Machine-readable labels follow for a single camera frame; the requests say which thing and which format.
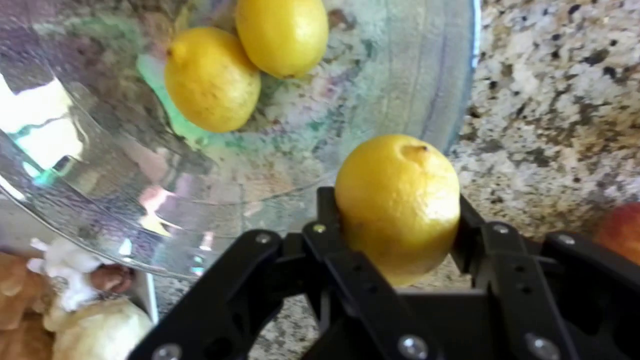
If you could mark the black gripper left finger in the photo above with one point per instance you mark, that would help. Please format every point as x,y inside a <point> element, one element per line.
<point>373,292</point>

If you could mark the clear glass bowl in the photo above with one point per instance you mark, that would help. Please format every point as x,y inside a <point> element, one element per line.
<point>373,100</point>

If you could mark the yellow onion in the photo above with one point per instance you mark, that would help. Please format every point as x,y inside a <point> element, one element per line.
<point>101,333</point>

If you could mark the red yellow apple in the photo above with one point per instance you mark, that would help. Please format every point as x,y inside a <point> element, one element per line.
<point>623,233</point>

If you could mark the white mushroom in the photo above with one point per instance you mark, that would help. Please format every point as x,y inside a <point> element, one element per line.
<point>67,266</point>

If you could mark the yellow lemon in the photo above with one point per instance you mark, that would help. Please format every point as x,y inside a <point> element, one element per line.
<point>283,33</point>
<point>400,206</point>
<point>213,79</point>

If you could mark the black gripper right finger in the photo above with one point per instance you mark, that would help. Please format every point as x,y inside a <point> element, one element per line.
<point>521,292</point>

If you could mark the brown mushroom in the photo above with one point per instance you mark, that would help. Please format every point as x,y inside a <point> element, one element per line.
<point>16,300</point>
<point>110,278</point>

